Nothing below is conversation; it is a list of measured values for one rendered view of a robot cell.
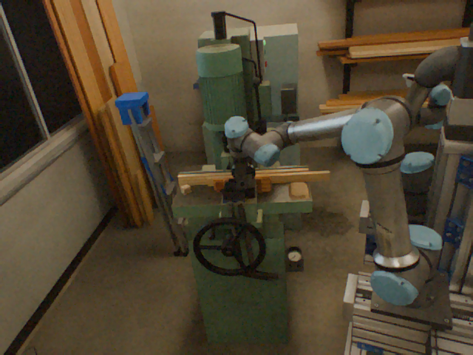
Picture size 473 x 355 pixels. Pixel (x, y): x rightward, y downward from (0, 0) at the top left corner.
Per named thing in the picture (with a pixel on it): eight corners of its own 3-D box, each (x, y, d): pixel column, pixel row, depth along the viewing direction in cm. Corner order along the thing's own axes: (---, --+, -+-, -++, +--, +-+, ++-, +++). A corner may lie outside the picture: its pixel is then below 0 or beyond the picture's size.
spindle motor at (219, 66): (202, 133, 149) (191, 54, 134) (208, 118, 164) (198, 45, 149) (246, 131, 147) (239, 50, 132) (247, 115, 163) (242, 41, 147)
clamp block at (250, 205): (221, 223, 149) (219, 205, 145) (225, 205, 161) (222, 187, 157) (258, 222, 148) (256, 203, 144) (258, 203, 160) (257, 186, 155)
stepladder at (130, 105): (168, 258, 268) (110, 103, 213) (176, 236, 290) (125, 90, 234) (189, 256, 265) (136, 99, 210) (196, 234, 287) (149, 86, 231)
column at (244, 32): (216, 184, 192) (195, 38, 157) (220, 164, 211) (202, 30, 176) (259, 182, 190) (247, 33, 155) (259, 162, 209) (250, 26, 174)
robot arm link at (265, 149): (290, 140, 117) (264, 123, 122) (268, 154, 110) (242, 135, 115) (284, 159, 122) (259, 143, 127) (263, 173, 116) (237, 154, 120)
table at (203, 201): (168, 231, 153) (165, 220, 150) (182, 192, 180) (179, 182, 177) (315, 225, 147) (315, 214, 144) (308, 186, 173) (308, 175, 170)
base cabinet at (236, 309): (206, 343, 202) (185, 241, 167) (218, 268, 252) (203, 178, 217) (289, 343, 197) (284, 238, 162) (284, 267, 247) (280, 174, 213)
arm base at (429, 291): (435, 277, 121) (440, 254, 116) (438, 313, 109) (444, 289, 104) (386, 268, 126) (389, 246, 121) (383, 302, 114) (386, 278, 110)
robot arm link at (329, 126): (422, 80, 94) (279, 117, 130) (405, 92, 87) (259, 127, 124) (432, 123, 96) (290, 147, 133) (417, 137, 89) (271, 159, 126)
